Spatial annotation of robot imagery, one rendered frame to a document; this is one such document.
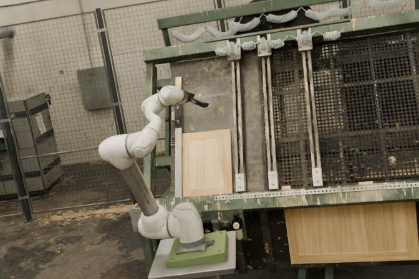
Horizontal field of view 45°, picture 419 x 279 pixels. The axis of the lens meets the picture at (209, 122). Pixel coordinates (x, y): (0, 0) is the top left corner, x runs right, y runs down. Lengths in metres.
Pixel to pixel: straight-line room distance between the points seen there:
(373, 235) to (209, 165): 1.27
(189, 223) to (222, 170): 0.77
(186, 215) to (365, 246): 1.45
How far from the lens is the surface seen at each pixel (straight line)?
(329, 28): 3.81
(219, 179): 3.64
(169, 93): 3.10
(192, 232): 3.02
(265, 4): 4.32
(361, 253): 3.88
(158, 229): 3.07
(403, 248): 3.89
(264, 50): 3.79
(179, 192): 3.68
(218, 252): 2.98
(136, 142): 2.68
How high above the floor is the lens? 2.09
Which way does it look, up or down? 11 degrees down
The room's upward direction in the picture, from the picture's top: 9 degrees counter-clockwise
